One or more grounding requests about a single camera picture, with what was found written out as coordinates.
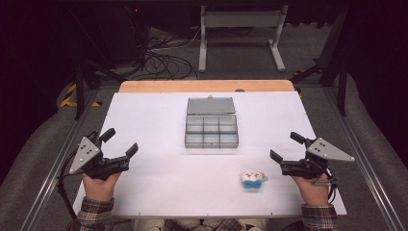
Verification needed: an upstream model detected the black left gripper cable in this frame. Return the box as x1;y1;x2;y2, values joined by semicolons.
57;149;85;221

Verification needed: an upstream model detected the person's left hand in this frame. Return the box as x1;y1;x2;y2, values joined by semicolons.
82;171;121;203

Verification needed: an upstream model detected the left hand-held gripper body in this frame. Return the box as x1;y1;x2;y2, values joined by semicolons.
68;130;131;181

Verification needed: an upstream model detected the white metal stand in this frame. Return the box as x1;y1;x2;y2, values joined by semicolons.
197;4;289;73

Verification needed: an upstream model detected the tangle of black floor cables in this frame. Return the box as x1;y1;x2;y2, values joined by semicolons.
126;27;206;81

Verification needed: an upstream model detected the white and blue plush toy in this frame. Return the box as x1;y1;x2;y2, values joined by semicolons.
241;169;270;191

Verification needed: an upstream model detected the yellow and black floor tape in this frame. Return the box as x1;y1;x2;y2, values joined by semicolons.
60;83;103;109

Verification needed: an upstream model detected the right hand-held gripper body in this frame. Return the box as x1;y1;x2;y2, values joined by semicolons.
280;137;356;180

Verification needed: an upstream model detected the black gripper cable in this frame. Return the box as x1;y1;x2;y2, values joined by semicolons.
57;149;85;221
312;171;340;205

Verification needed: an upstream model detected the clear plastic compartment box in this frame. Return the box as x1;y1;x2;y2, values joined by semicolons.
184;94;241;149

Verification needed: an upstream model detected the aluminium rail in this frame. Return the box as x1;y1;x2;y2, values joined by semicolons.
18;90;101;231
321;86;406;231

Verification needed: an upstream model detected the person's right hand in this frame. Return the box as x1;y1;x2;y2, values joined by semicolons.
291;174;331;207

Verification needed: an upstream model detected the black metal stand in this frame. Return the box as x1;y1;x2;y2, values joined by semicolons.
289;6;351;118
72;47;128;121

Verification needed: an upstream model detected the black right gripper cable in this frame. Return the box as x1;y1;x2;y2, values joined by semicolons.
312;171;340;205

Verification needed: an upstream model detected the person's torso and lap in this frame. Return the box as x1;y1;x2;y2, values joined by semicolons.
132;218;268;231

